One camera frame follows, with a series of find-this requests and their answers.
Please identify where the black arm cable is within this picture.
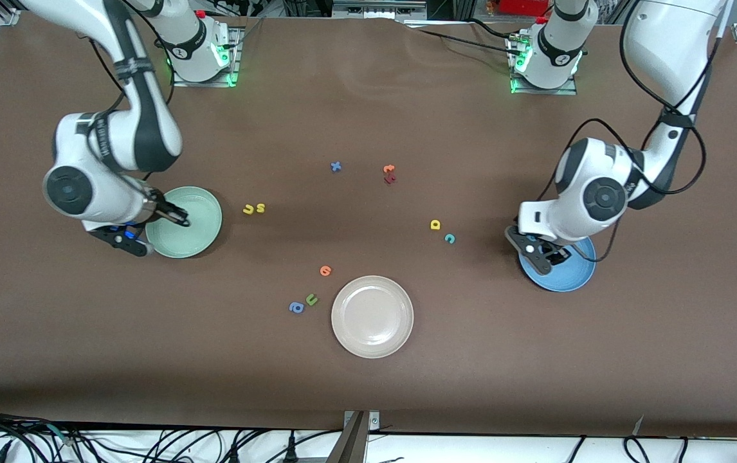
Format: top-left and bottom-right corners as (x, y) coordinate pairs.
(86, 0), (179, 187)
(536, 0), (709, 263)

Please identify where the metal post bracket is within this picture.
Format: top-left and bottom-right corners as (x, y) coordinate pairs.
(343, 410), (381, 431)

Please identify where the red box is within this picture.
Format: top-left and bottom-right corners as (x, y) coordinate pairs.
(499, 0), (550, 17)

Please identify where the blue plate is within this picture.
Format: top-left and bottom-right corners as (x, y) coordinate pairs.
(520, 235), (597, 293)

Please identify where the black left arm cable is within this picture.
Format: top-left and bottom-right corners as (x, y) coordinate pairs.
(536, 0), (709, 263)

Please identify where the beige plate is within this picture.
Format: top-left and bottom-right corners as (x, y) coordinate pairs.
(331, 275), (415, 359)

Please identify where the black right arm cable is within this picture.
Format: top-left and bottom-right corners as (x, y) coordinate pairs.
(86, 0), (179, 187)

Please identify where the silver equipment box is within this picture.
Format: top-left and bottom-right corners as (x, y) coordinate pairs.
(332, 0), (428, 20)

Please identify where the green plate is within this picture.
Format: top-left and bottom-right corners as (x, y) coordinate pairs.
(145, 186), (223, 259)

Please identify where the aluminium camera post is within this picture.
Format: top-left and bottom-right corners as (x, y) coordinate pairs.
(327, 412), (369, 463)

